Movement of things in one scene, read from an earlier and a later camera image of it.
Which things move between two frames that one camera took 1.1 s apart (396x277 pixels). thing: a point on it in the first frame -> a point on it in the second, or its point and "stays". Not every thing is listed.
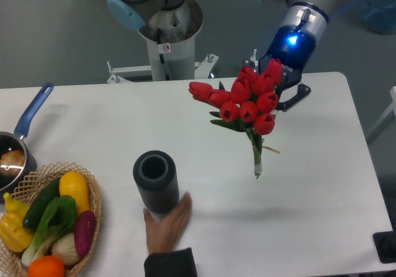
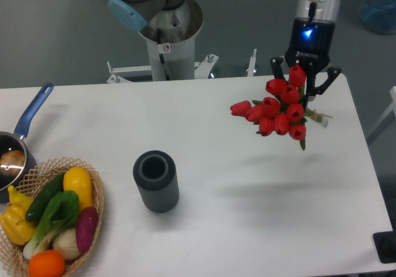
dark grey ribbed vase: x=156 y=177 stays
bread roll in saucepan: x=12 y=162 stays
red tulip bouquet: x=249 y=106 -> x=281 y=110
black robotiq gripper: x=293 y=48 -> x=310 y=44
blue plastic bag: x=378 y=12 stays
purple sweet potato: x=84 y=231 stays
